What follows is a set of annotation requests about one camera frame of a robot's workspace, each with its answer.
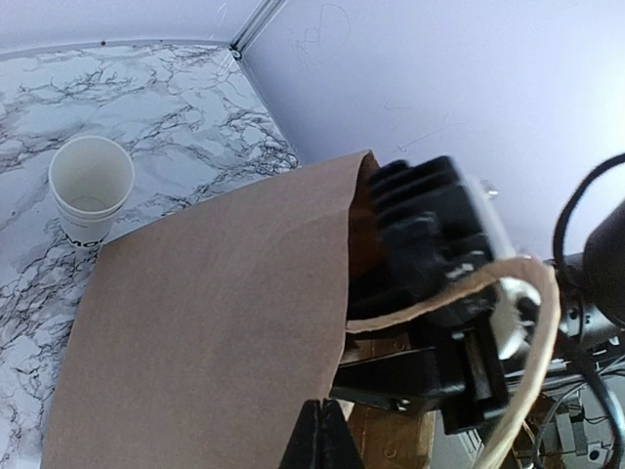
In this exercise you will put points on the right aluminium frame post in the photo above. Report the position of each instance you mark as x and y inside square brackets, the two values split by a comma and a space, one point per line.
[255, 25]

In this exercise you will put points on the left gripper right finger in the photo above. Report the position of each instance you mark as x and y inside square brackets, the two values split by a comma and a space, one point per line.
[338, 449]

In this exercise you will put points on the stacked white paper cups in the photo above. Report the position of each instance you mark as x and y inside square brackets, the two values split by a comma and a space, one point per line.
[90, 179]

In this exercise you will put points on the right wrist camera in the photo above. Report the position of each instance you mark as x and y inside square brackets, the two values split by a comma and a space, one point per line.
[418, 236]

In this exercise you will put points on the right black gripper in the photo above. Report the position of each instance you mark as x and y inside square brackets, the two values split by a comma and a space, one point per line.
[451, 364]

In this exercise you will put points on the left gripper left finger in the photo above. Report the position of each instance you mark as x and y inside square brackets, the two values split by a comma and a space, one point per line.
[304, 449]

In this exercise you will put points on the brown paper bag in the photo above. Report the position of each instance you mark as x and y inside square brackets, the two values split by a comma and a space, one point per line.
[200, 336]

